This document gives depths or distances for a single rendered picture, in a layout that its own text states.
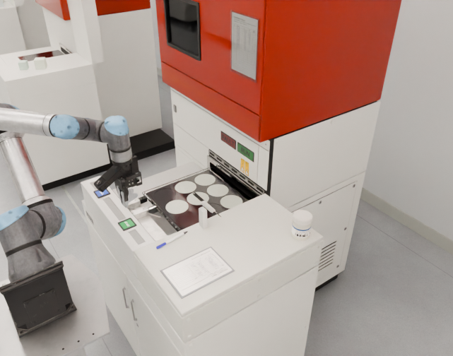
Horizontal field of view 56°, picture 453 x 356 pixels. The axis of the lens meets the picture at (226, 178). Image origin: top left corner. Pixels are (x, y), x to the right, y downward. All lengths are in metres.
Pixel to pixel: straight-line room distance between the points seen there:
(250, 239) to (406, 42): 1.86
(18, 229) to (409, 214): 2.64
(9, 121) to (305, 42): 1.06
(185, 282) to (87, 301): 0.40
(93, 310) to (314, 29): 1.29
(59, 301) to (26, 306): 0.11
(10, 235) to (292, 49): 1.16
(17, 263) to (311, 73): 1.25
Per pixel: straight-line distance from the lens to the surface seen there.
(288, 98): 1.71
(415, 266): 3.13
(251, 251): 1.57
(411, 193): 3.30
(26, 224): 1.56
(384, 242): 3.23
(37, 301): 1.57
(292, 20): 1.61
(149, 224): 1.84
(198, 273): 1.49
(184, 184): 2.02
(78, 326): 1.61
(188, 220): 1.81
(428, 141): 3.09
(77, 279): 1.77
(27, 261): 1.53
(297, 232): 1.61
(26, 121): 1.52
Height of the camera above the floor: 2.04
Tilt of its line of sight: 34 degrees down
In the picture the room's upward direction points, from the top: straight up
